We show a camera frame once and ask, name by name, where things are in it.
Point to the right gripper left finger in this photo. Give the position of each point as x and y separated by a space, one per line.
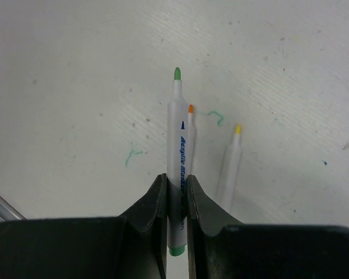
130 245

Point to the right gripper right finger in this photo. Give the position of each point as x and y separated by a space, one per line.
220 246

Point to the yellow marker pen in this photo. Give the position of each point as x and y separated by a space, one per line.
229 171

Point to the orange marker pen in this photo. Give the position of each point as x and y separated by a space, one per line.
191 137

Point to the green marker pen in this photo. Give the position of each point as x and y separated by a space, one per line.
177 143

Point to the metal rail strip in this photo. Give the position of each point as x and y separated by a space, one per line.
3 205

